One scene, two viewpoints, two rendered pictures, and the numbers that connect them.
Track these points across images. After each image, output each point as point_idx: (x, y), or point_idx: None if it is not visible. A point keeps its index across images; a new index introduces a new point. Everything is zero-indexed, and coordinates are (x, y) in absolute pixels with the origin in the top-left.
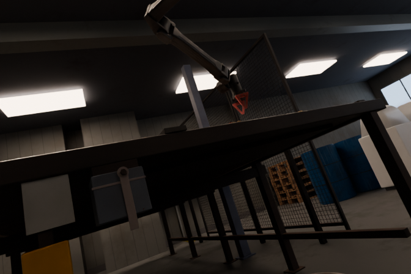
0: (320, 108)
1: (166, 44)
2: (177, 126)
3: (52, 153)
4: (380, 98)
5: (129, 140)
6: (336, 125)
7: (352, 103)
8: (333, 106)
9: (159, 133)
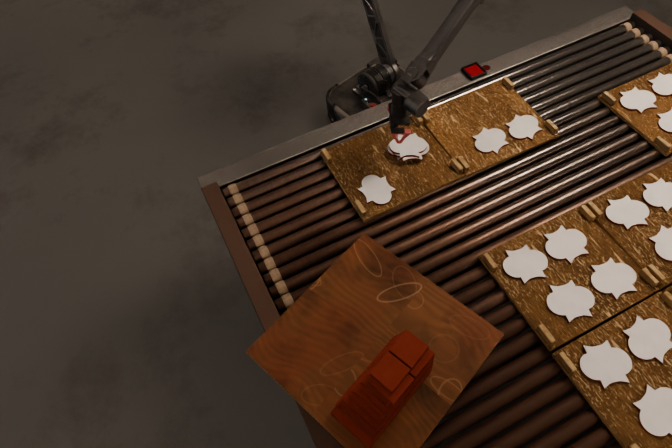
0: (319, 128)
1: (482, 3)
2: (467, 65)
3: (534, 42)
4: (199, 176)
5: (497, 57)
6: (240, 231)
7: (262, 151)
8: (297, 137)
9: (482, 67)
